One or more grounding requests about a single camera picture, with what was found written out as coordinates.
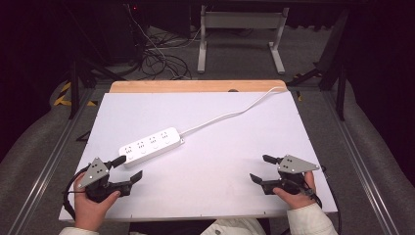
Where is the dark computer case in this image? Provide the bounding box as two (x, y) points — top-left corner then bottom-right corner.
(97, 2), (148, 65)

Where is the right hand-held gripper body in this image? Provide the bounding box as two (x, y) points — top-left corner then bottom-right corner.
(259, 154), (321, 197)

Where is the person's white jacket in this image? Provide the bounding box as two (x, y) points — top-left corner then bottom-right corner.
(199, 217), (268, 235)

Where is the black metal stand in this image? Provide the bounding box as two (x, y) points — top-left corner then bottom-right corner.
(67, 55), (128, 120)
(287, 8), (348, 122)

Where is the white table board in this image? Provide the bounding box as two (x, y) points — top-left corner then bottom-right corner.
(58, 91), (339, 223)

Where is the person's right hand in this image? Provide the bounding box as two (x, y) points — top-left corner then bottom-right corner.
(272, 170), (318, 211)

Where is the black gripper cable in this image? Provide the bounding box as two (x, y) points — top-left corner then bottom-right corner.
(62, 164), (91, 221)
(306, 164), (343, 235)

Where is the yellow black hazard tape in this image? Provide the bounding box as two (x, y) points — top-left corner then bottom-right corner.
(53, 81), (98, 108)

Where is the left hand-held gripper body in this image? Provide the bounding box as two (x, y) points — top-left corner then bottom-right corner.
(76, 157), (133, 204)

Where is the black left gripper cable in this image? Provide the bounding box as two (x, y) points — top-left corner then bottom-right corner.
(62, 164), (91, 221)

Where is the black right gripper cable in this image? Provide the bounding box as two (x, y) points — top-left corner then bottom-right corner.
(306, 164), (343, 235)

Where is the white metal stand frame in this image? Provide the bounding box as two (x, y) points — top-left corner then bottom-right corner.
(197, 5), (291, 75)

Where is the white power strip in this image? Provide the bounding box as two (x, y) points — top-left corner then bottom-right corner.
(117, 126), (186, 169)

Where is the white power strip cable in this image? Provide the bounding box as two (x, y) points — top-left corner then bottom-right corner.
(179, 85), (289, 136)

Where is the tangle of black floor cables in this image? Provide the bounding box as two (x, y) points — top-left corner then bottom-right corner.
(138, 27), (193, 81)

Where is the white floor cable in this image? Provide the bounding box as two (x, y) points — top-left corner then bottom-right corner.
(126, 3), (204, 68)

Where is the aluminium floor rail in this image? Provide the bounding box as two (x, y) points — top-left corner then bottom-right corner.
(8, 87), (99, 235)
(321, 89), (400, 235)

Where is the wooden table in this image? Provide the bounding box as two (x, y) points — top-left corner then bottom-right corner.
(109, 79), (288, 94)

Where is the person's left hand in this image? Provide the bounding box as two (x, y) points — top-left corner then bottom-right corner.
(73, 176), (121, 233)

